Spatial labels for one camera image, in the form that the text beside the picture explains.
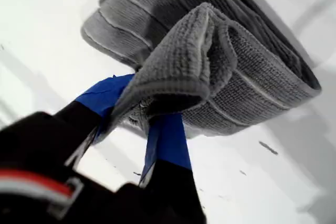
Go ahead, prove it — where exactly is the grey striped towel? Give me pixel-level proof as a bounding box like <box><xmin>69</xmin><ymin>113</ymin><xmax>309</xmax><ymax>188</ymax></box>
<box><xmin>80</xmin><ymin>0</ymin><xmax>322</xmax><ymax>141</ymax></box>

